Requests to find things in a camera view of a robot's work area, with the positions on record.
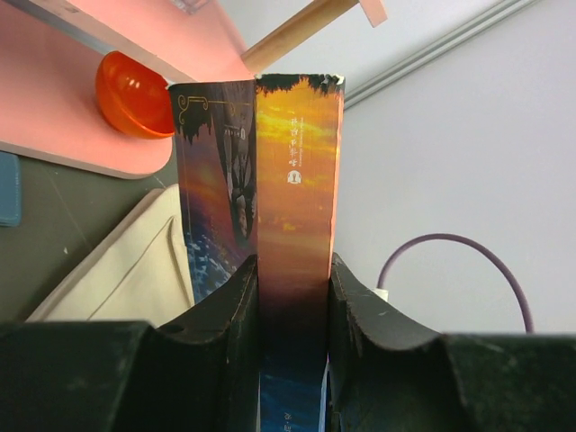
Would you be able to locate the pink three-tier shelf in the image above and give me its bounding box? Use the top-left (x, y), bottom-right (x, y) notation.
top-left (0, 0), bottom-right (389, 180)

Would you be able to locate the small teal notebook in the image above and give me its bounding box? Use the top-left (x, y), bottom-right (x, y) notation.
top-left (0, 151), bottom-right (22, 227)

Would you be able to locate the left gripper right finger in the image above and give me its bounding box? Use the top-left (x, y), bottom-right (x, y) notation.
top-left (328, 256), bottom-right (575, 431)

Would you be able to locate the cream canvas backpack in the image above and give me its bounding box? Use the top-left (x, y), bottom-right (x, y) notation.
top-left (28, 184), bottom-right (195, 327)

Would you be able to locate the blue paperback book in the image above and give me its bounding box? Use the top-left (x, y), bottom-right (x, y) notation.
top-left (168, 74), bottom-right (346, 431)

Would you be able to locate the orange bowl bottom shelf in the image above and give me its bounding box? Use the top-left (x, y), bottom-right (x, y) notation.
top-left (95, 51), bottom-right (175, 140)

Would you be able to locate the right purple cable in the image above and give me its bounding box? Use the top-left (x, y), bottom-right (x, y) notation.
top-left (376, 232), bottom-right (535, 334)

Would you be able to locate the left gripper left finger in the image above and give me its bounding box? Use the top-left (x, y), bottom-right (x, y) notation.
top-left (1, 256), bottom-right (260, 431)

